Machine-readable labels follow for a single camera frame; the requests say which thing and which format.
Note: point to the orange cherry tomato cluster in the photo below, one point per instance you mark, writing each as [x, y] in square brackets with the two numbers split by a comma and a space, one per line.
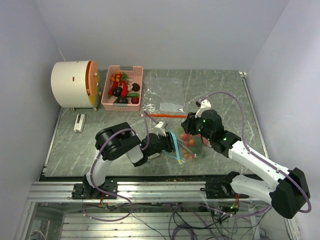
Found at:
[120, 77]

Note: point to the orange zip bag with vegetables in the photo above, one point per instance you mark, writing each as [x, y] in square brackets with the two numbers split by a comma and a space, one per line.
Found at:
[164, 95]

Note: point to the dark purple fake plum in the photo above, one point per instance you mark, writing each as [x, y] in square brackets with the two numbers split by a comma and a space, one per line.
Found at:
[121, 100]

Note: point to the aluminium frame rail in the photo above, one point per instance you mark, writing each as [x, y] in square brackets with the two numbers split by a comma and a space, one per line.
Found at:
[137, 192]

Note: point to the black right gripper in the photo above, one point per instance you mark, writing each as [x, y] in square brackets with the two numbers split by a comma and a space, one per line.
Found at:
[188, 124]

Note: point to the blue zip bag with strawberries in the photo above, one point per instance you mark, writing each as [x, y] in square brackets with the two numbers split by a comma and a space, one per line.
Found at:
[187, 147]

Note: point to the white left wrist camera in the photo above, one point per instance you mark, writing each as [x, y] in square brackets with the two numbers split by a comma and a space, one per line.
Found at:
[160, 128]

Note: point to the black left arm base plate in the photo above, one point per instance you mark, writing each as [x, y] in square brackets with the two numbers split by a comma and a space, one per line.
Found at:
[83, 191]

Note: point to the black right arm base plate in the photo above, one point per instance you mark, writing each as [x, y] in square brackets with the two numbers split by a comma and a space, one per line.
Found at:
[220, 190]

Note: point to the white fake mushroom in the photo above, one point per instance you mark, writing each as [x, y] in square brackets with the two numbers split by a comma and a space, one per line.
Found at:
[130, 88]

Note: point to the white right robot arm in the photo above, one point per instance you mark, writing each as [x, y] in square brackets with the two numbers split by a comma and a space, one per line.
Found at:
[284, 189]

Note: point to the dark red fake fruit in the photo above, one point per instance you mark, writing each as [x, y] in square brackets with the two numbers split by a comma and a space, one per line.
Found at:
[135, 87]

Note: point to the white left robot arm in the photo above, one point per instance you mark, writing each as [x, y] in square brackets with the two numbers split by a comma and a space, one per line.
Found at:
[117, 140]

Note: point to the round white drawer organizer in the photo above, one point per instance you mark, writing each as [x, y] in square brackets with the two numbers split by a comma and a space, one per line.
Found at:
[75, 84]

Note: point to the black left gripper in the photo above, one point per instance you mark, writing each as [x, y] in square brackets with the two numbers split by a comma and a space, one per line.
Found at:
[170, 142]

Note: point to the red fake chili pepper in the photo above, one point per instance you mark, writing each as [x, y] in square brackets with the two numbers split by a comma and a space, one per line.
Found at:
[114, 85]

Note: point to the pink perforated plastic basket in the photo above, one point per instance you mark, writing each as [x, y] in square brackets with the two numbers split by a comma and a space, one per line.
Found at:
[136, 74]

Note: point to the small white rectangular device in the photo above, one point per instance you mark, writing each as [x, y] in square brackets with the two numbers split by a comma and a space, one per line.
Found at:
[79, 123]

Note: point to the green fake chili pepper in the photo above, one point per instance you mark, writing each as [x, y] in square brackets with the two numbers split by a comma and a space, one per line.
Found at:
[133, 95]

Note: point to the dark fake eggplant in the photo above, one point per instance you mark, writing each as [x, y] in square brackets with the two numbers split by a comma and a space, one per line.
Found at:
[117, 91]

